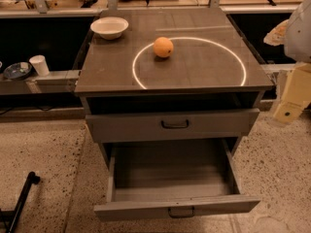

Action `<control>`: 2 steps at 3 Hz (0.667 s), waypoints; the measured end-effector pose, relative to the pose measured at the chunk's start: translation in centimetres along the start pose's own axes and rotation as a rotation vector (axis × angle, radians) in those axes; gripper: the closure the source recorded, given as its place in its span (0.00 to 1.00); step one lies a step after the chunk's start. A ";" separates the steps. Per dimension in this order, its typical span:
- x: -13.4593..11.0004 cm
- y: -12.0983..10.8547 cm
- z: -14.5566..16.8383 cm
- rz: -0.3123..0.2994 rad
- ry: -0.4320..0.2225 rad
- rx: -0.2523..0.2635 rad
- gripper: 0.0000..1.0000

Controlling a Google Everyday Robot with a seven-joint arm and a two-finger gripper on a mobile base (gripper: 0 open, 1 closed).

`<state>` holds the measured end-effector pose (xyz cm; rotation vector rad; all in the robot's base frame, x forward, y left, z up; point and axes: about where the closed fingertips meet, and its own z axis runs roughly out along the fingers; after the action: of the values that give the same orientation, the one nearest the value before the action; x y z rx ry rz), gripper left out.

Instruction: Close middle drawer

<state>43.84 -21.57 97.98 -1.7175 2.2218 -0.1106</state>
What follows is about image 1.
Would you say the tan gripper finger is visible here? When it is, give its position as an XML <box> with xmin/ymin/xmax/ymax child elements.
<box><xmin>263</xmin><ymin>19</ymin><xmax>288</xmax><ymax>47</ymax></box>

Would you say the grey drawer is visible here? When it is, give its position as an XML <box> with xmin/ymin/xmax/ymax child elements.
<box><xmin>86</xmin><ymin>109</ymin><xmax>259</xmax><ymax>143</ymax></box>
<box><xmin>94</xmin><ymin>139</ymin><xmax>260</xmax><ymax>221</ymax></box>

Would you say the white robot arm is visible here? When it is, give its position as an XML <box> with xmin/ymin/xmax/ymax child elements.
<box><xmin>263</xmin><ymin>0</ymin><xmax>311</xmax><ymax>124</ymax></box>

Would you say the grey drawer cabinet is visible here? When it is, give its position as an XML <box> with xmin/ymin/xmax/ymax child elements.
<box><xmin>74</xmin><ymin>7</ymin><xmax>275</xmax><ymax>170</ymax></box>

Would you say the grey top drawer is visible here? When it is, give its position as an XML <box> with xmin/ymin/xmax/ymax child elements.
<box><xmin>86</xmin><ymin>109</ymin><xmax>259</xmax><ymax>143</ymax></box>

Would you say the orange fruit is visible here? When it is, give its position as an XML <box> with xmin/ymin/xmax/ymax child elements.
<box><xmin>153</xmin><ymin>37</ymin><xmax>174</xmax><ymax>58</ymax></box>

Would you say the white bowl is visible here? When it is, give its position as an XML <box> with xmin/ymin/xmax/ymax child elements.
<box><xmin>90</xmin><ymin>17</ymin><xmax>128</xmax><ymax>40</ymax></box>

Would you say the white paper cup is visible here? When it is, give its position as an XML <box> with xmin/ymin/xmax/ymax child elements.
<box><xmin>29</xmin><ymin>55</ymin><xmax>50</xmax><ymax>76</ymax></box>

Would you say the black stand leg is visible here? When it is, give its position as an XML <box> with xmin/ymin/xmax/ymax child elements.
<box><xmin>0</xmin><ymin>172</ymin><xmax>41</xmax><ymax>233</ymax></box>

